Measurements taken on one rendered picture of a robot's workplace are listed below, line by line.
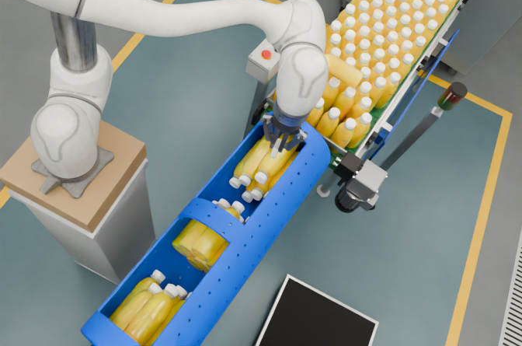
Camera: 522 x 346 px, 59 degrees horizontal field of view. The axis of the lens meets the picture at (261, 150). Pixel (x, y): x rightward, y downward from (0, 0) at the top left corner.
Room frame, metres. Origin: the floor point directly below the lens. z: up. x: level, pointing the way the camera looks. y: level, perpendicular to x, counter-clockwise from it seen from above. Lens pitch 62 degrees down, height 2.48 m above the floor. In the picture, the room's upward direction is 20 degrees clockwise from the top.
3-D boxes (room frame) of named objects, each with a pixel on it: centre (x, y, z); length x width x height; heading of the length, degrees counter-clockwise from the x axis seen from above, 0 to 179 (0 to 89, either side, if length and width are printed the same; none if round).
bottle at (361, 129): (1.01, -0.33, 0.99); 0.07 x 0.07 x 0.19
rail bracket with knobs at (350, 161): (0.87, -0.33, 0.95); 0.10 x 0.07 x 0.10; 72
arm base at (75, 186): (0.45, 0.54, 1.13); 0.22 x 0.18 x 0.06; 167
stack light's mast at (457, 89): (1.14, -0.59, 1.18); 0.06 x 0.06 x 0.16
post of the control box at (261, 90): (1.17, 0.09, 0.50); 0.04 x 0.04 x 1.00; 72
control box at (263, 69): (1.17, 0.09, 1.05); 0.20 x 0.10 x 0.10; 162
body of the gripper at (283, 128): (0.63, -0.04, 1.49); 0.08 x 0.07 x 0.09; 83
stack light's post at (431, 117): (1.14, -0.59, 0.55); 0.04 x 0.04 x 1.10; 72
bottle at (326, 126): (0.99, -0.21, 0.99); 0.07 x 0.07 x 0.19
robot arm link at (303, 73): (0.64, -0.03, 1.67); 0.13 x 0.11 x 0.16; 13
